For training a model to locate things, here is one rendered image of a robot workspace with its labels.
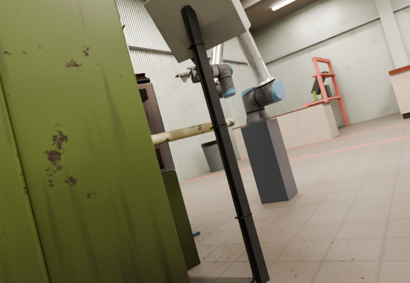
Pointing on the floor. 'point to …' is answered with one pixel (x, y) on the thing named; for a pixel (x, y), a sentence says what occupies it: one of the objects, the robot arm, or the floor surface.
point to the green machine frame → (83, 134)
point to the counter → (299, 127)
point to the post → (258, 261)
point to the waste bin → (213, 156)
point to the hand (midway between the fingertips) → (180, 71)
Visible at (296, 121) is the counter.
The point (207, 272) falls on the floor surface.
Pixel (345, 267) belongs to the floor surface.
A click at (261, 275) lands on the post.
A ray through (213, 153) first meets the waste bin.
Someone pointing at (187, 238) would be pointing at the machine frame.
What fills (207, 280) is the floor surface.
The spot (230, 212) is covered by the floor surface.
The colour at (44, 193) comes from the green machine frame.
